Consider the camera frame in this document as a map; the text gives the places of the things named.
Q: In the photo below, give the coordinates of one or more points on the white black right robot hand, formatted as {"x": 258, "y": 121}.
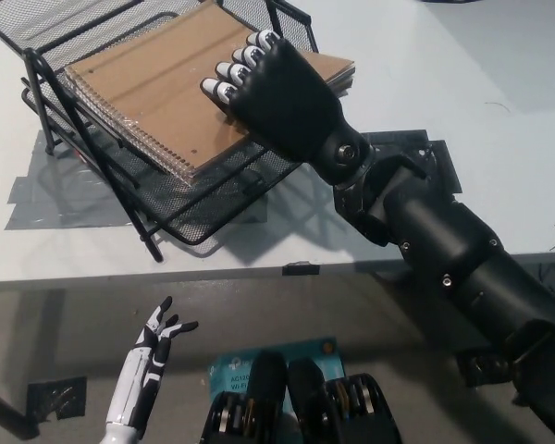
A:
{"x": 287, "y": 102}

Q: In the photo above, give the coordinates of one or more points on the black tape square patch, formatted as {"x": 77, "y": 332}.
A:
{"x": 446, "y": 166}

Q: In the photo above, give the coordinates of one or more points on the grey tape patch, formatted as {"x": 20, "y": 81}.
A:
{"x": 37, "y": 208}

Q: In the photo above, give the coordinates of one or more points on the dark slanted table leg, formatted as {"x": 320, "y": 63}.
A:
{"x": 4, "y": 411}

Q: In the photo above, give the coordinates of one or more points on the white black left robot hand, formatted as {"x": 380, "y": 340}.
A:
{"x": 139, "y": 379}

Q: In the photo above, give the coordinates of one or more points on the teal printed cardboard box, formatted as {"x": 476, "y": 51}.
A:
{"x": 231, "y": 365}

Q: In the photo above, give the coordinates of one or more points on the black floor tape patch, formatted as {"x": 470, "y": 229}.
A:
{"x": 476, "y": 365}
{"x": 55, "y": 398}

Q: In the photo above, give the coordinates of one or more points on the black mesh file tray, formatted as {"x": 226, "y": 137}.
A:
{"x": 203, "y": 208}

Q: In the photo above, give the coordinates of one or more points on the purple brown spiral notebook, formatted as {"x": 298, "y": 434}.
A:
{"x": 143, "y": 92}

